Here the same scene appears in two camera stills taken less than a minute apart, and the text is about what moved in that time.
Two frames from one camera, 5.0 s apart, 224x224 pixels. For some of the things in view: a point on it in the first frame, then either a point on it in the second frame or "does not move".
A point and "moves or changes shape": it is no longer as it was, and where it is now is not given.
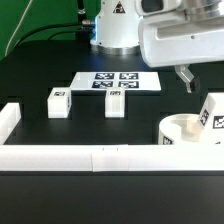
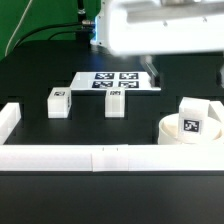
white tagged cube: x=59 y=103 does not move
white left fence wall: x=10 y=116 does not move
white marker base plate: x=130 y=80 does not move
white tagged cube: x=207 y=111 moves or changes shape
